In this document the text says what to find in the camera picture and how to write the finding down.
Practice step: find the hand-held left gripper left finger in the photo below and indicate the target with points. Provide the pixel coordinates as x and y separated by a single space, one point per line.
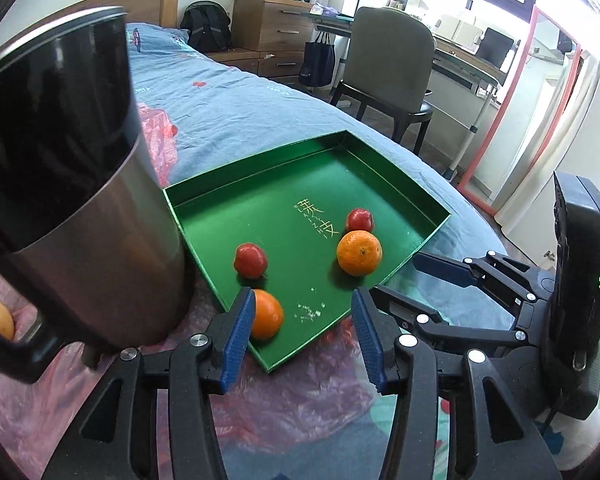
237 340

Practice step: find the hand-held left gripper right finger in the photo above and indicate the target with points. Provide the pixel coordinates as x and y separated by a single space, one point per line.
372 345

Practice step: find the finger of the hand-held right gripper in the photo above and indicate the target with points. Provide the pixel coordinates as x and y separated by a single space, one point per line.
455 327
445 269

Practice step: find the red apple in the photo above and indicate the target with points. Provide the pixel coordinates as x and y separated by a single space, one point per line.
251 260
359 220

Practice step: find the large orange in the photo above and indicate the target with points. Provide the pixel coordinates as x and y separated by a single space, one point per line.
359 252

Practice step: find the green tray box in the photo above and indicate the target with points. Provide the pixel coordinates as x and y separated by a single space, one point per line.
280 200

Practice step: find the pink plastic sheet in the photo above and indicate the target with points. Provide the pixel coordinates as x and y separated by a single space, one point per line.
305 410

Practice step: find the pink framed mirror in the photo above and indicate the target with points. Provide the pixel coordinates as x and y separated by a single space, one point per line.
500 110

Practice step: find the glass top desk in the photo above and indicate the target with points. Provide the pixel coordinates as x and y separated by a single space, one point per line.
460 60

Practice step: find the grey padded chair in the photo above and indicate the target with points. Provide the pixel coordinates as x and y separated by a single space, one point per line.
385 55

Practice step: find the black laptop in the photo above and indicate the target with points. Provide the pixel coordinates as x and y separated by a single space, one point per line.
495 47

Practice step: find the white box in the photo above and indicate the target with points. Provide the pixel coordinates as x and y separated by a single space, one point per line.
457 29

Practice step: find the black tote bag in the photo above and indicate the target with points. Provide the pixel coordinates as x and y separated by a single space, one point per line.
317 62

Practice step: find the low wooden nightstand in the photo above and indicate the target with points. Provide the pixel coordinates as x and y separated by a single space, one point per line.
275 66

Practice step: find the wooden drawer cabinet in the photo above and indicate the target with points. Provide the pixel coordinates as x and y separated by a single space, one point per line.
275 20

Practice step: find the black backpack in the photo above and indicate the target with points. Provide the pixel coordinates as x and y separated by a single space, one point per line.
205 27

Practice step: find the wooden headboard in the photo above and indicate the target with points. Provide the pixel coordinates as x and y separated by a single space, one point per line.
145 2

